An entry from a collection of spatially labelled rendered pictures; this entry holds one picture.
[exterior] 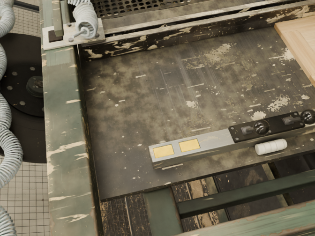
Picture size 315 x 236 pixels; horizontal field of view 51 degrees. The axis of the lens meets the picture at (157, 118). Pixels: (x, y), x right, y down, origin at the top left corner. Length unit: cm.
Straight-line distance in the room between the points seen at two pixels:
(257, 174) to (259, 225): 211
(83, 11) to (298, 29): 73
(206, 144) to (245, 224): 22
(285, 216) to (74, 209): 47
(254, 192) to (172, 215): 23
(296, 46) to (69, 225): 89
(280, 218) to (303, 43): 63
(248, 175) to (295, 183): 200
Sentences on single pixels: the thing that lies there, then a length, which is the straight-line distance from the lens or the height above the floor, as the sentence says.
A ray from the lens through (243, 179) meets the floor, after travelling 301.
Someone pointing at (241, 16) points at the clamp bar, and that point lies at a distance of 120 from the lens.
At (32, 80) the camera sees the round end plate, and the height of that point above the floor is 188.
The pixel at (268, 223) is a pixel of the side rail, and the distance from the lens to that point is 81.
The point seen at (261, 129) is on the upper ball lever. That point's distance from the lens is 80.
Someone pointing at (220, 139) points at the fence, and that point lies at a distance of 90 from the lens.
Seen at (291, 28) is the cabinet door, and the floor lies 121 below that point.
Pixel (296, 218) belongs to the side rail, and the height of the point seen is 148.
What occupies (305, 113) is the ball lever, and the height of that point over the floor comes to 146.
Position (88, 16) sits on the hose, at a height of 188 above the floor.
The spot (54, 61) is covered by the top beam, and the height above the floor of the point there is 193.
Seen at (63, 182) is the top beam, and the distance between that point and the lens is 80.
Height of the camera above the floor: 215
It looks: 30 degrees down
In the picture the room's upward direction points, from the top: 83 degrees counter-clockwise
